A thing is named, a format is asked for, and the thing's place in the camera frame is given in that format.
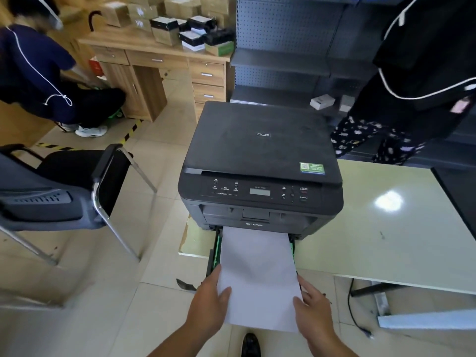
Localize person's left hand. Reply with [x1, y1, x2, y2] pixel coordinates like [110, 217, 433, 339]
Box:
[185, 264, 233, 333]

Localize person's right hand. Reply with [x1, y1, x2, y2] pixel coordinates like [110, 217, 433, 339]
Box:
[292, 274, 337, 343]

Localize white paper sheets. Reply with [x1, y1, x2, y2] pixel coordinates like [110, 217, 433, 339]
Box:
[216, 227, 304, 333]

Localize person's left forearm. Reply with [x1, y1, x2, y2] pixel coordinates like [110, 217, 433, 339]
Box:
[147, 324, 209, 357]

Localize person's right forearm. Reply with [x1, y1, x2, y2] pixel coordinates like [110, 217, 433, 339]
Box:
[305, 331, 360, 357]

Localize black printer paper tray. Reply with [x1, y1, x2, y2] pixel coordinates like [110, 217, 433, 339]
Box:
[205, 226, 299, 280]

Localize person's black shoe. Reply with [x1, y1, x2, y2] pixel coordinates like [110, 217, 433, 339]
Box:
[240, 332, 262, 357]

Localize black metal table leg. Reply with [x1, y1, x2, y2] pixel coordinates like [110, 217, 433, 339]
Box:
[350, 282, 407, 297]

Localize white flat board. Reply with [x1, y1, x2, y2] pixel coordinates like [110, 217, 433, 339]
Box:
[377, 308, 476, 330]

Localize black laser printer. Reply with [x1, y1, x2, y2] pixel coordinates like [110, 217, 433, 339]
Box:
[177, 100, 344, 242]

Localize yellow black hazard tape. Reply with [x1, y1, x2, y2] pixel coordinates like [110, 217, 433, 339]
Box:
[34, 118, 144, 151]

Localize black office chair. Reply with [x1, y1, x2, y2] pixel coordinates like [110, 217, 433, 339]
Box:
[0, 143, 158, 267]

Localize small white box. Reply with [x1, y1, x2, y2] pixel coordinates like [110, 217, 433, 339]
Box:
[309, 94, 335, 111]

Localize wooden desk with drawers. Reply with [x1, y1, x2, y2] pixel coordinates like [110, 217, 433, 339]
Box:
[77, 27, 234, 124]

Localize grey metal shelf rack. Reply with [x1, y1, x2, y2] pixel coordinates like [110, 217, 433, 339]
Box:
[228, 0, 476, 160]

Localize stack of black white boxes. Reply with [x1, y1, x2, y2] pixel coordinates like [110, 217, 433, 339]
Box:
[150, 15, 236, 57]

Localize pile of brown cardboard boxes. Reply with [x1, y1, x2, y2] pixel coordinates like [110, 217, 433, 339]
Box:
[100, 0, 237, 47]

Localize black cable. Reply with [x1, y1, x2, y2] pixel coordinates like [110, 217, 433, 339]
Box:
[347, 278, 375, 339]

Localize black curved handle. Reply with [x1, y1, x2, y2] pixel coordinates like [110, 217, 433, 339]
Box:
[88, 10, 106, 32]

